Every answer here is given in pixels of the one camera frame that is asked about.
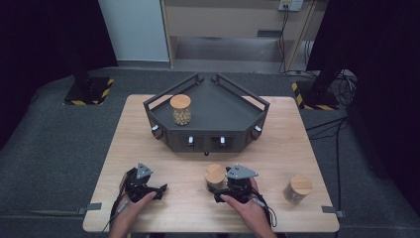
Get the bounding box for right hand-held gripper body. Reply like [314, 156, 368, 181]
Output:
[226, 164, 260, 204]

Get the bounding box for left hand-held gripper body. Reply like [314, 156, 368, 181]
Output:
[123, 162, 157, 203]

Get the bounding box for jar of green beans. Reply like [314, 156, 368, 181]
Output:
[203, 163, 228, 193]

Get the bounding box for glass jar with wooden lid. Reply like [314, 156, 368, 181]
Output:
[282, 174, 314, 204]

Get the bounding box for dark grey corner storage rack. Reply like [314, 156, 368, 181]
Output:
[143, 72, 271, 157]

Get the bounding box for jar of pale beans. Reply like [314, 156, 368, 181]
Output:
[169, 93, 193, 127]

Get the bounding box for person's right hand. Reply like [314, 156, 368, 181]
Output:
[219, 178, 270, 232]

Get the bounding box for person's left hand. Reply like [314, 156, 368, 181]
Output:
[110, 172, 158, 232]

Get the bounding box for light wooden cabinet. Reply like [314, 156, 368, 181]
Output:
[160, 0, 319, 72]

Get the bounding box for white panel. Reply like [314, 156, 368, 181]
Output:
[97, 0, 170, 62]

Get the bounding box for black curtain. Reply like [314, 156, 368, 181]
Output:
[306, 0, 420, 216]
[0, 0, 119, 150]

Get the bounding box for left hand-held gripper cable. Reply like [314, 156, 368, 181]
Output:
[101, 189, 133, 234]

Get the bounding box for hand-held gripper cable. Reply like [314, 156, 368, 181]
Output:
[101, 189, 133, 234]
[255, 193, 278, 229]

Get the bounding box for right hand-held gripper cable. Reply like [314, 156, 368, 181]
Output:
[255, 193, 278, 229]

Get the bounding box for grey table edge bracket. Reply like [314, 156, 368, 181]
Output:
[321, 205, 347, 219]
[77, 202, 103, 215]

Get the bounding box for striped stand base plate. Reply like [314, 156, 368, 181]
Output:
[62, 76, 115, 106]
[291, 80, 341, 111]

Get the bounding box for black floor cable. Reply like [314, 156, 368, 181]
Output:
[305, 115, 350, 212]

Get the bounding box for black metal stand post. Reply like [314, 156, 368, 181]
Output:
[311, 62, 346, 102]
[63, 29, 95, 95]

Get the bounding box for black outlet cable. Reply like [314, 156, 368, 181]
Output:
[277, 8, 291, 74]

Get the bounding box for tangled black cable bundle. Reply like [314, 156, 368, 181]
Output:
[336, 69, 359, 107]

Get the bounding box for white wall power outlet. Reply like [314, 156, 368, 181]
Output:
[277, 0, 305, 13]

